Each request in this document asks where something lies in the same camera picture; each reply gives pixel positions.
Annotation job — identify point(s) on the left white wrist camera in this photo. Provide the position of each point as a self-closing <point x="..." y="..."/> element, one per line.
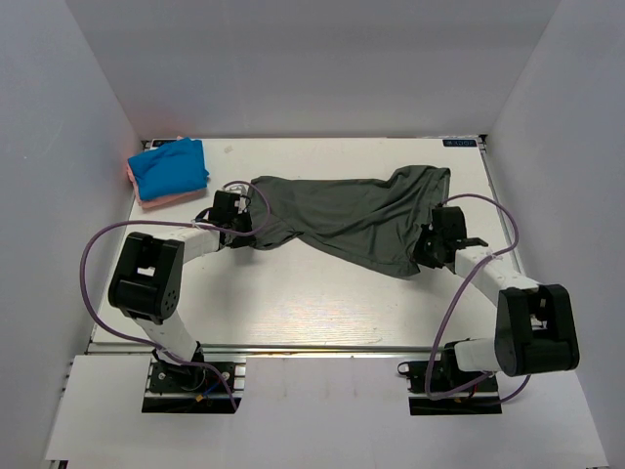
<point x="239" y="188"/>

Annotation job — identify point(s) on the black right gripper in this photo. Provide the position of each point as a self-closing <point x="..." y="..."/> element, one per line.
<point x="419" y="254"/>

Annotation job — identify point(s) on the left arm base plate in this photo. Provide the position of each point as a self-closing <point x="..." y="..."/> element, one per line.
<point x="180" y="390"/>

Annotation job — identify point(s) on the aluminium table frame rail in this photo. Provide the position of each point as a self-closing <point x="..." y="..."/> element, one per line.
<point x="517" y="244"/>

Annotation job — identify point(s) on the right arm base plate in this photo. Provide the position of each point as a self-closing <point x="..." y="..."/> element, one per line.
<point x="480" y="399"/>

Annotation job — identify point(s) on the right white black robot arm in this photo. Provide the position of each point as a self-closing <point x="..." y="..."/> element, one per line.
<point x="534" y="328"/>

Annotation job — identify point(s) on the dark grey t-shirt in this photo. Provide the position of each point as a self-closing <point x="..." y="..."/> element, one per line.
<point x="372" y="223"/>

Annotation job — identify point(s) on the folded pink t-shirt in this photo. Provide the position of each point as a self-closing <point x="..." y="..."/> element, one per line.
<point x="161" y="198"/>

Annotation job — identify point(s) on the folded blue t-shirt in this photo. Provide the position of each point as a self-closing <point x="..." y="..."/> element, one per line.
<point x="168" y="168"/>

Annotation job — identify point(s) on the white front cover board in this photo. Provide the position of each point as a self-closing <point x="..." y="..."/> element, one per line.
<point x="316" y="413"/>

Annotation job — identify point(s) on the blue logo sticker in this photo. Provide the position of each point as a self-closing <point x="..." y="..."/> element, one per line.
<point x="460" y="143"/>

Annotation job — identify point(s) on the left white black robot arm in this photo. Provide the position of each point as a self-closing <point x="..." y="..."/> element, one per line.
<point x="147" y="281"/>

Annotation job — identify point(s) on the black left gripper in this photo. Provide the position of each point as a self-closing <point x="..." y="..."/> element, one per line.
<point x="249" y="238"/>

